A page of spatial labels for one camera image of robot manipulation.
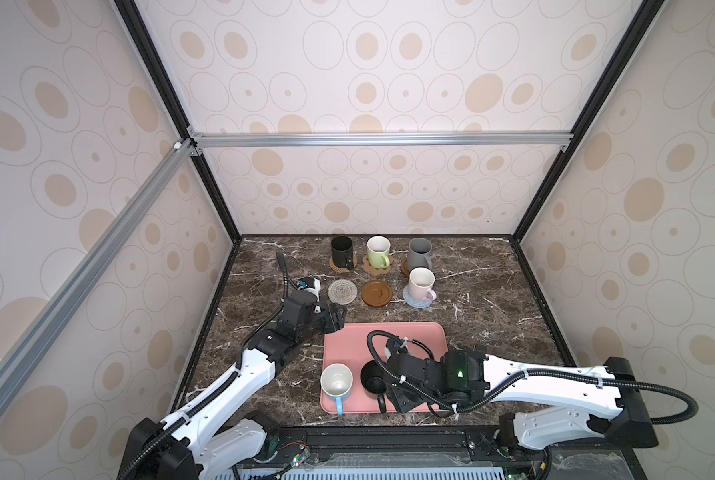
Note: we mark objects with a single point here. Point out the cork paw print coaster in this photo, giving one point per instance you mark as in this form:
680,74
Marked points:
376,272

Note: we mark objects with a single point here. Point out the pink mug white inside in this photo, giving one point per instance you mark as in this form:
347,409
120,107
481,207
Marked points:
421,281

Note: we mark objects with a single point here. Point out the white grey round coaster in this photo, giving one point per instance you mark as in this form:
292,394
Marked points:
342,292

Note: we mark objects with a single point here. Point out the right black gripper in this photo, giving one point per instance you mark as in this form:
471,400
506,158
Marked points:
398,406

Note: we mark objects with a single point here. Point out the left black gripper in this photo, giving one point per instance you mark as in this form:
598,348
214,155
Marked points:
331,317

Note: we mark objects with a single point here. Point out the black mug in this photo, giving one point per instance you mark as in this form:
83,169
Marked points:
374,384
342,252

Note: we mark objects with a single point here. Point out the black corner frame post left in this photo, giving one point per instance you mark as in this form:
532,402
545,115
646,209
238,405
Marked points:
134,24

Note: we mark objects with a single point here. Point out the woven rattan coaster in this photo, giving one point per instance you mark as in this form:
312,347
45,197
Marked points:
338,269

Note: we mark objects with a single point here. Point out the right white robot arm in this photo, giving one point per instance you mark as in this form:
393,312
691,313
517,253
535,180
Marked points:
594,402

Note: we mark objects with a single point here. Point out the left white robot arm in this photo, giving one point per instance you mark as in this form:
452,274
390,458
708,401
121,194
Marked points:
187,443

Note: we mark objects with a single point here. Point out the black corner frame post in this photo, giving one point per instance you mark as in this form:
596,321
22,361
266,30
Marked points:
621,58
134,24

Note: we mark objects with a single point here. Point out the horizontal aluminium rail back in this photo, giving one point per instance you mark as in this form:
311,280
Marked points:
383,139

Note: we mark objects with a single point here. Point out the small brown wooden coaster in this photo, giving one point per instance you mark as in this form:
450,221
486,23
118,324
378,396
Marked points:
376,293

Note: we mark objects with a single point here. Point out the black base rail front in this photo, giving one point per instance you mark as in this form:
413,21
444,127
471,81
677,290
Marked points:
431,452

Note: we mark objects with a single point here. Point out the grey mug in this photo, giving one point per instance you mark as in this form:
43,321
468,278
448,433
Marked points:
419,254

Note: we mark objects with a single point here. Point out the pink plastic tray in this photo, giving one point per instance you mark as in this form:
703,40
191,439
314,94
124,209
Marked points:
349,347

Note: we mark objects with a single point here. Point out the light blue woven coaster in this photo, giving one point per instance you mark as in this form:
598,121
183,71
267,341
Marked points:
419,304

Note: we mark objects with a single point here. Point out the blue mug white inside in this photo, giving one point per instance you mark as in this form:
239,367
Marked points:
336,383

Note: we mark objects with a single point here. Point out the green mug white inside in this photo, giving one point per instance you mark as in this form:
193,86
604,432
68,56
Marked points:
378,252

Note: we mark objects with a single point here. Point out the black corner frame post right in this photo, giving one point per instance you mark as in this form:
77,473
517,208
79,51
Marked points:
621,58

